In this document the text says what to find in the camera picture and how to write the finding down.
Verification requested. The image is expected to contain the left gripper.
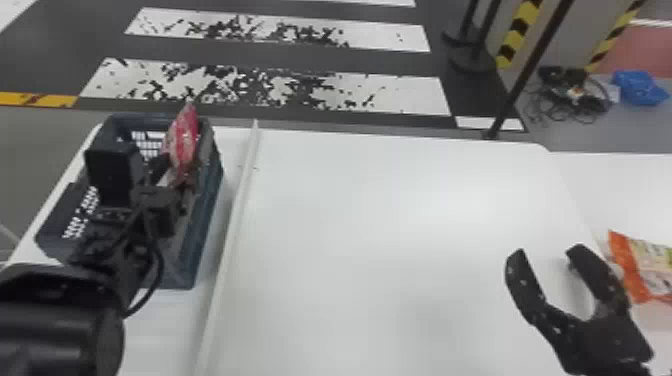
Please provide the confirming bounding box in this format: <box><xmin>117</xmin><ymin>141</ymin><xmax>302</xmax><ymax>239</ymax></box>
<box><xmin>131</xmin><ymin>154</ymin><xmax>205</xmax><ymax>239</ymax></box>

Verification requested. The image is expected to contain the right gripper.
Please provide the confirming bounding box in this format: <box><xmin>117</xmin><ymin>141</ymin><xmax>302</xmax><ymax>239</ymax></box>
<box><xmin>504</xmin><ymin>243</ymin><xmax>655</xmax><ymax>376</ymax></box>

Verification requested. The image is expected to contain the red snack packet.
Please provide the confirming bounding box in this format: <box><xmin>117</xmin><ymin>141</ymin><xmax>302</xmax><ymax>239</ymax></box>
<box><xmin>162</xmin><ymin>101</ymin><xmax>201</xmax><ymax>186</ymax></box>

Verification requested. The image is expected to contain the blue basket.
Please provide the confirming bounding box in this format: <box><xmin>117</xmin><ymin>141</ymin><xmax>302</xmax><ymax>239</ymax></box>
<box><xmin>34</xmin><ymin>112</ymin><xmax>225</xmax><ymax>292</ymax></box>

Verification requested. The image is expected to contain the orange snack packet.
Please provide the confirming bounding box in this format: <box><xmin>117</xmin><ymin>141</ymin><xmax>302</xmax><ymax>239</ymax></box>
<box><xmin>607</xmin><ymin>229</ymin><xmax>672</xmax><ymax>306</ymax></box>

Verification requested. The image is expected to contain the blue bag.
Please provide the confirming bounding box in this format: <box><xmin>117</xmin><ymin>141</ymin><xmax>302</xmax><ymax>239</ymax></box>
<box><xmin>610</xmin><ymin>69</ymin><xmax>672</xmax><ymax>107</ymax></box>

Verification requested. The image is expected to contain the slanted black pole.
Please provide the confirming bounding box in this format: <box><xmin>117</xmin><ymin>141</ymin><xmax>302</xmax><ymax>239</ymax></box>
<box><xmin>482</xmin><ymin>0</ymin><xmax>575</xmax><ymax>141</ymax></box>

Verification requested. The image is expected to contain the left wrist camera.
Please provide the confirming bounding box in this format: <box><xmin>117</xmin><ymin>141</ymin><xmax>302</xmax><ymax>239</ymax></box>
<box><xmin>83</xmin><ymin>141</ymin><xmax>147</xmax><ymax>209</ymax></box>

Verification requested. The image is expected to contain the black cable tangle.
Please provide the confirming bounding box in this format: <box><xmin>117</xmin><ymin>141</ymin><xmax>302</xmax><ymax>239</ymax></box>
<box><xmin>523</xmin><ymin>64</ymin><xmax>614</xmax><ymax>126</ymax></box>

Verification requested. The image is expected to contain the striped post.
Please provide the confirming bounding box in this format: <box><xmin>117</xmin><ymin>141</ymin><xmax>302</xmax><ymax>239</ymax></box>
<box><xmin>584</xmin><ymin>0</ymin><xmax>648</xmax><ymax>74</ymax></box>
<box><xmin>494</xmin><ymin>0</ymin><xmax>543</xmax><ymax>71</ymax></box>

